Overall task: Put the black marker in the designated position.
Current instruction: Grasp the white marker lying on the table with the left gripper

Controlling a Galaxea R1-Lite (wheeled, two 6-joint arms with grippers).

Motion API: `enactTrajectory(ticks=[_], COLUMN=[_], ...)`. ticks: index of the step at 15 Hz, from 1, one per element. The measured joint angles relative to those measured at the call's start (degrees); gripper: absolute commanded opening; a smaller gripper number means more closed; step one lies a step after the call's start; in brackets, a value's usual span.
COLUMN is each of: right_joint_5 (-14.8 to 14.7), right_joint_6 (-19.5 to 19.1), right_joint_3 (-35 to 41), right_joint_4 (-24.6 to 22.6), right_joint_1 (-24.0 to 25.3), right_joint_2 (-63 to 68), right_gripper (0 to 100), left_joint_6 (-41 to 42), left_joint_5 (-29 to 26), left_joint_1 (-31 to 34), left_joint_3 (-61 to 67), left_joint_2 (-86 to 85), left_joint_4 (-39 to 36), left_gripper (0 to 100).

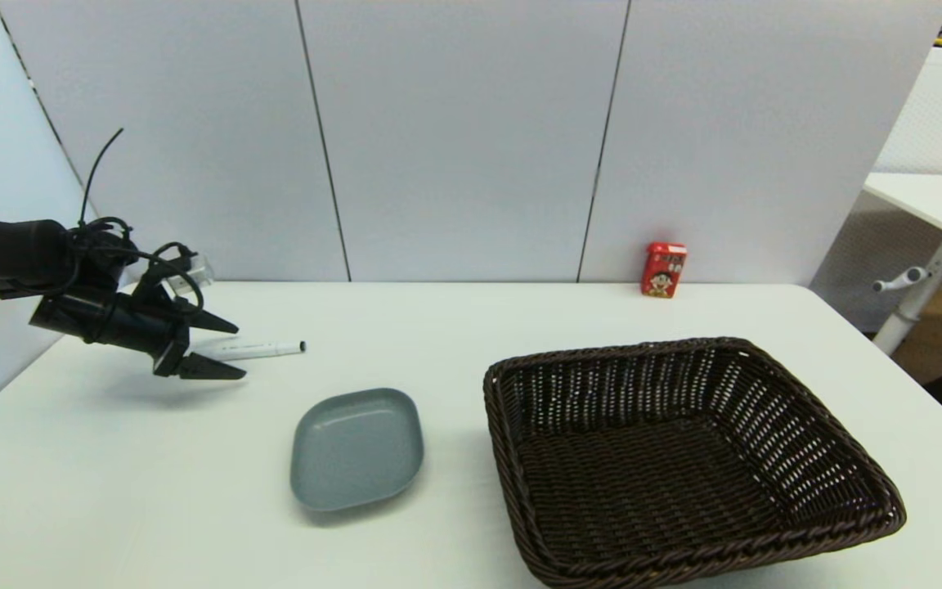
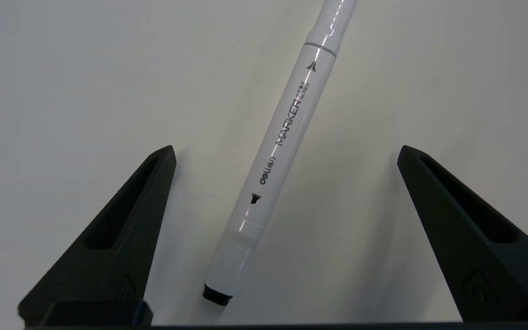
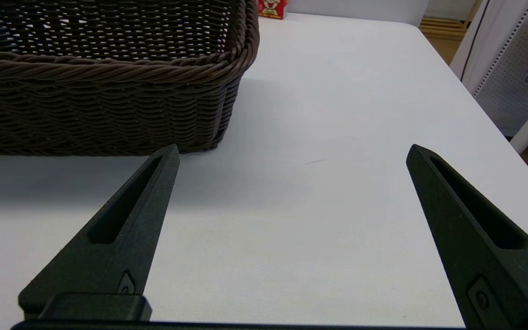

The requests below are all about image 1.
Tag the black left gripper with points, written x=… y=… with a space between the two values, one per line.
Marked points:
x=160 y=335

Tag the white marker with black caps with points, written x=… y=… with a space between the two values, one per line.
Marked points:
x=266 y=349

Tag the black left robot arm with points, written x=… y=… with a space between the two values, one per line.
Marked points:
x=13 y=254

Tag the grey shallow plastic plate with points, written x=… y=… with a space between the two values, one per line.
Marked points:
x=356 y=448

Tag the black zip tie tail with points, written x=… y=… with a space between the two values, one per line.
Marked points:
x=95 y=172

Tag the red cartoon print carton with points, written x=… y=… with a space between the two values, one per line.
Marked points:
x=664 y=270

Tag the dark brown wicker basket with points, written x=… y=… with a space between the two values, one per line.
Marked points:
x=667 y=474

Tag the white side table leg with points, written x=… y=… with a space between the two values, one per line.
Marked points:
x=925 y=294

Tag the white side table top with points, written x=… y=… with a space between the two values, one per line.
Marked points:
x=929 y=200

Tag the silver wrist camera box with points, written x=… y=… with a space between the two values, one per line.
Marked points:
x=193 y=270

